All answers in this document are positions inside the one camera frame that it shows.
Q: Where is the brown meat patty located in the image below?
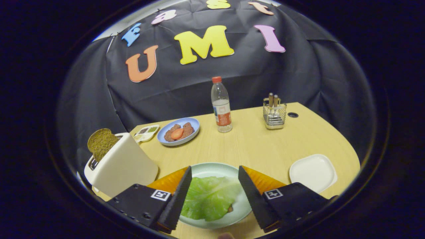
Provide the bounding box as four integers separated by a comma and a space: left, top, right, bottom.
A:
179, 122, 195, 137
164, 124, 181, 142

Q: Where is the clear bottle with red cap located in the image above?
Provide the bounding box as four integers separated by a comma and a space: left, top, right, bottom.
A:
211, 76, 233, 133

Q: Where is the black backdrop cloth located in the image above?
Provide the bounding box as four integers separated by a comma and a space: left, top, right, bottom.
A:
56, 0, 377, 180

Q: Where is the white square plate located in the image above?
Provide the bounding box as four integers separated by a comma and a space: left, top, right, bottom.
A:
289, 154, 338, 194

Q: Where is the blue round plate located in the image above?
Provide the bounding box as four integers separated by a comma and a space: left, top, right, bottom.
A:
157, 118, 201, 146

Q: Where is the green lettuce leaf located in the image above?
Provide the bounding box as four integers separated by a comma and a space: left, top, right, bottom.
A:
181, 176, 242, 222

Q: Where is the white toaster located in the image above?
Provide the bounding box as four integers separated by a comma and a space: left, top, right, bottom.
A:
84, 132, 159, 199

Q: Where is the pale green round plate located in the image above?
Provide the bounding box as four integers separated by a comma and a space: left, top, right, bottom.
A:
178, 162, 253, 229

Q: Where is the white condiment tray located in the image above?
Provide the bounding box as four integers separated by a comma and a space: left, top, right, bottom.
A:
134, 124, 160, 143

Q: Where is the metal wire utensil holder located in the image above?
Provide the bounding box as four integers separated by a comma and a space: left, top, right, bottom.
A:
263, 97, 287, 130

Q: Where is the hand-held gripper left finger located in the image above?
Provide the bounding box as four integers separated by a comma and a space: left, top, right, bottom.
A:
106, 166, 193, 234

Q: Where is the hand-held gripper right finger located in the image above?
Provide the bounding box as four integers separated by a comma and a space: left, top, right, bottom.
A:
238, 165, 336, 233

